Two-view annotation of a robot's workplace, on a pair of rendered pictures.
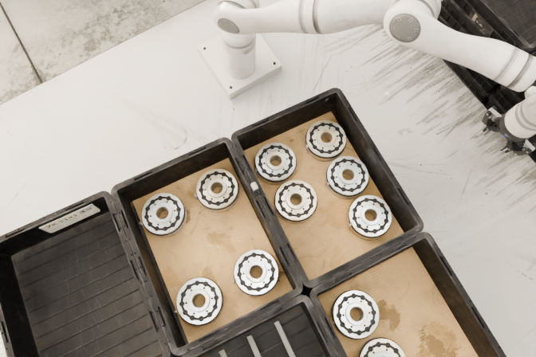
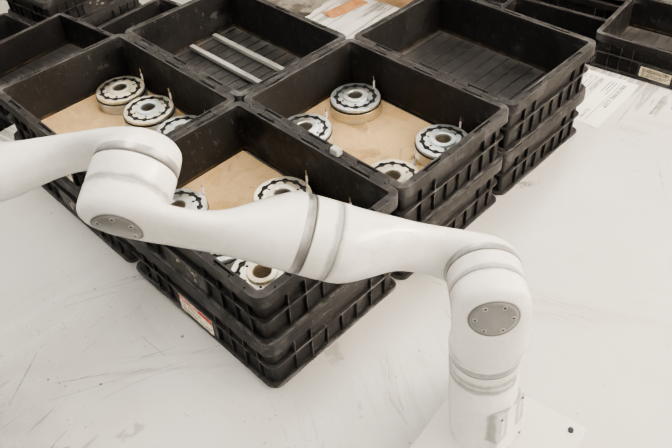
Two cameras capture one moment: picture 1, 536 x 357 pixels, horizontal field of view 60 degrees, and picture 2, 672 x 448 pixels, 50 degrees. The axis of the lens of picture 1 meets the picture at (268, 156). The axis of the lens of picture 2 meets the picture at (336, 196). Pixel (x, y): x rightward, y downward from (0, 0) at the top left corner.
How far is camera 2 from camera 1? 1.26 m
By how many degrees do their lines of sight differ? 68
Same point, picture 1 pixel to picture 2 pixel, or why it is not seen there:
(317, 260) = (238, 169)
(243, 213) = not seen: hidden behind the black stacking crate
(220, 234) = (365, 157)
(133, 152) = (560, 260)
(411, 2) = (133, 133)
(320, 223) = (244, 199)
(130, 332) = not seen: hidden behind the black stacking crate
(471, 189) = (14, 374)
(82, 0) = not seen: outside the picture
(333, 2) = (281, 197)
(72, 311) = (480, 73)
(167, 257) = (414, 125)
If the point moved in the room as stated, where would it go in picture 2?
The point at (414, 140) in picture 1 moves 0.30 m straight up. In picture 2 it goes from (112, 421) to (50, 292)
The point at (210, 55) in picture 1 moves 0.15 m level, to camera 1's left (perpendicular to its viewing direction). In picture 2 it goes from (549, 422) to (638, 387)
